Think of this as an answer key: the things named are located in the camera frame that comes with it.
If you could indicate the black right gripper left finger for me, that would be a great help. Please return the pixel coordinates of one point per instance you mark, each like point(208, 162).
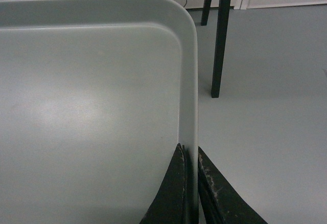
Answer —
point(168, 193)

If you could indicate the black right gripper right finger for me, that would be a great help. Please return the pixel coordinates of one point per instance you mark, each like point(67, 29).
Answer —
point(220, 201)

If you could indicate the grey rectangular serving tray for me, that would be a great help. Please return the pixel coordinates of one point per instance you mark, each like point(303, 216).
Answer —
point(95, 97)

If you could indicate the black table leg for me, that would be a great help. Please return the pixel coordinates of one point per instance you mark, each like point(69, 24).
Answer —
point(222, 24)

